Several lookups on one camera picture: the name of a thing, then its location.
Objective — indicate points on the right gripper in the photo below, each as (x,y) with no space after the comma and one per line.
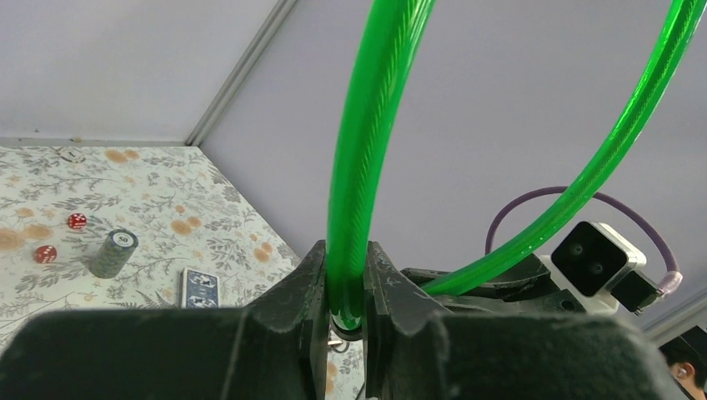
(517,336)

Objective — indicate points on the red die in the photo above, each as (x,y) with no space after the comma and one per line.
(77,221)
(45,254)

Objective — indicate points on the blue card box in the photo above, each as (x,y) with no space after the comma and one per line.
(199,289)

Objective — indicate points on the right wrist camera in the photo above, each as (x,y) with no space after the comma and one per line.
(602,270)

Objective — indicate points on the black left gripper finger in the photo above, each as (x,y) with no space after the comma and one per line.
(273,348)

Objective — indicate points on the grey patterned cylinder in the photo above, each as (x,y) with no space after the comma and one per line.
(113,255)

